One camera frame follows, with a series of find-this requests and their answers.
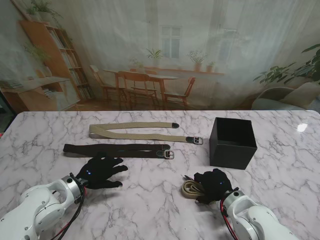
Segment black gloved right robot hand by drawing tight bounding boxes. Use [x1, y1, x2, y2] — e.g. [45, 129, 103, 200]
[193, 168, 233, 205]

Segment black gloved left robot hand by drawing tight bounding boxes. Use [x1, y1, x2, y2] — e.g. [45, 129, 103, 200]
[74, 151, 129, 190]

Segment beige woven belt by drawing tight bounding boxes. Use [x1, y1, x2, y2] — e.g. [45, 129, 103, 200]
[181, 174, 208, 200]
[88, 121, 204, 146]

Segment dark brown woven belt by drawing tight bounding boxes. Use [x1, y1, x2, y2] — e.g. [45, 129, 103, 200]
[62, 142, 176, 160]

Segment black belt storage box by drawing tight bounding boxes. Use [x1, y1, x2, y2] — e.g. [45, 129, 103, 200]
[208, 116, 258, 170]

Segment printed room backdrop cloth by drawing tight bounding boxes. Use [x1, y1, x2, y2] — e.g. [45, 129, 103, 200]
[0, 0, 320, 112]

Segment right arm red black cables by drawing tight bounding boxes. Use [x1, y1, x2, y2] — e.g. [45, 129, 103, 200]
[219, 199, 237, 240]

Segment arm red black cables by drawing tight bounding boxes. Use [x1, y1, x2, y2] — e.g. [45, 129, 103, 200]
[47, 186, 87, 240]
[219, 199, 237, 240]

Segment left arm red black cables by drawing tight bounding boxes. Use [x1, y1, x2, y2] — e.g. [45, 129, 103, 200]
[47, 186, 87, 240]

